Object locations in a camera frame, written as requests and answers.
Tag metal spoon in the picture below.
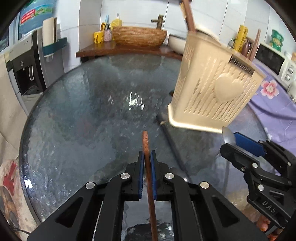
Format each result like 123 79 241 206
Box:
222 126 236 146

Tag thin brown chopstick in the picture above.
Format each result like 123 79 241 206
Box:
142 131 158 241

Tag black chopstick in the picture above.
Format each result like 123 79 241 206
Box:
157 113 192 182

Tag purple floral cloth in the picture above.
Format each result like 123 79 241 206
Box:
249 63 295 154

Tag cream plastic utensil holder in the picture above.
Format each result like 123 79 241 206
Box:
168 31 266 133

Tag white microwave oven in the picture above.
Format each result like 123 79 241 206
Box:
255 43 295 90

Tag green stacked containers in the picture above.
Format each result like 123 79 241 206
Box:
269 29 284 52

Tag yellow bottle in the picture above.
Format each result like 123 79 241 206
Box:
233 25 248 52

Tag wooden counter shelf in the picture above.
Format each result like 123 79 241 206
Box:
76 41 182 63

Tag water dispenser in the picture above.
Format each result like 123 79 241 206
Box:
9 28 48 114

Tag wooden basin sink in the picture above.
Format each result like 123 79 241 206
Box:
112 26 167 47

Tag brass faucet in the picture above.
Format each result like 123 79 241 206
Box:
151 15 164 29

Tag blue water bottle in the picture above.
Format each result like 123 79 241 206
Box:
18 0 57 35

